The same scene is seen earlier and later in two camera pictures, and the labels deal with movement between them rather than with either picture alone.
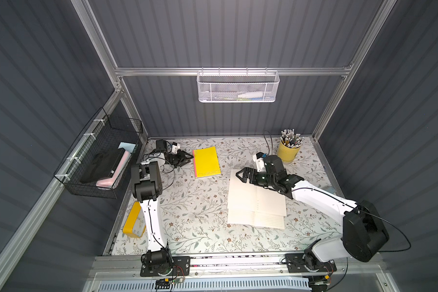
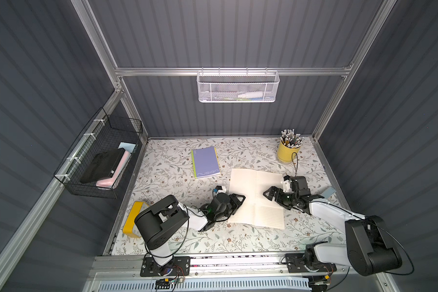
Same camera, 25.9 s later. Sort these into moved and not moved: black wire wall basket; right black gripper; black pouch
Moved: right black gripper
Not moved: black wire wall basket; black pouch
